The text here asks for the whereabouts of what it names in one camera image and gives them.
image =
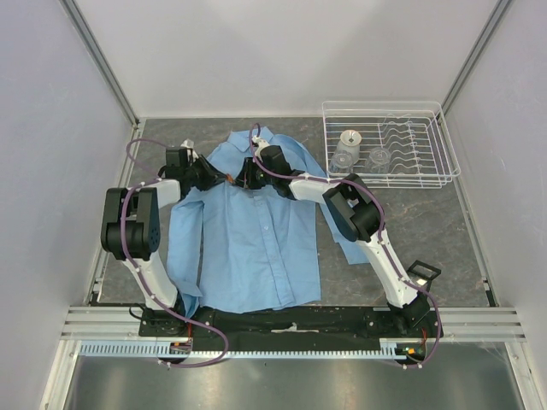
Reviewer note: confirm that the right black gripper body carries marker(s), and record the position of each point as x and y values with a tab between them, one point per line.
255	177

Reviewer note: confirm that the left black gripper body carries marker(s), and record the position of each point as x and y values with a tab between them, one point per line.
200	174

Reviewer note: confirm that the light blue button shirt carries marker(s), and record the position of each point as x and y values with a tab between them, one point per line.
242	251

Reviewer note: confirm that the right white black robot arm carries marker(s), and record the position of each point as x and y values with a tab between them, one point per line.
360	219

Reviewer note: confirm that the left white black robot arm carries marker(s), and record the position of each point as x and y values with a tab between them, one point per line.
131	227

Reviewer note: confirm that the clear glass lying left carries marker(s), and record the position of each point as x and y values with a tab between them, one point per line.
341	163

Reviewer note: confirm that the clear glass lying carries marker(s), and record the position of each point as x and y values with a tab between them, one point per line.
341	163
378	161

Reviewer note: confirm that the clear glass with gold base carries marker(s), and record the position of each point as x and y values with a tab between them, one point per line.
350	143

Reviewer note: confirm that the clear glass lying right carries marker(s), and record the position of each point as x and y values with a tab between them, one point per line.
378	161

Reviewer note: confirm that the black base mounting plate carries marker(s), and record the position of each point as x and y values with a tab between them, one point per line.
294	327

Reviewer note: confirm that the small black framed stand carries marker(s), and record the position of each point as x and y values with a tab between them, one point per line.
423	274

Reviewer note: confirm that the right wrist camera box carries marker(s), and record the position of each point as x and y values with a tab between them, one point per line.
273	159

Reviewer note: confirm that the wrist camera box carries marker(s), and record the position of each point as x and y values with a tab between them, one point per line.
179	158
273	159

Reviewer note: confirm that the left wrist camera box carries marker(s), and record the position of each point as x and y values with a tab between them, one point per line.
179	158

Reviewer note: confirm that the white wire dish rack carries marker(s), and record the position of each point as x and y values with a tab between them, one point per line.
415	132

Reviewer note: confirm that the left aluminium frame post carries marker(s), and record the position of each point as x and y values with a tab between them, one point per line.
84	30

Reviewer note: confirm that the aluminium frame post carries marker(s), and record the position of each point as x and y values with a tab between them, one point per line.
478	49
84	30

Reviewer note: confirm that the aluminium front rail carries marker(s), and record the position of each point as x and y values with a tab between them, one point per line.
460	324

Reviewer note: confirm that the slotted grey cable duct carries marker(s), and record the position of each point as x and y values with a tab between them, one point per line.
170	350

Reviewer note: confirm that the right aluminium frame post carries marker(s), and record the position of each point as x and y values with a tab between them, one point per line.
478	49

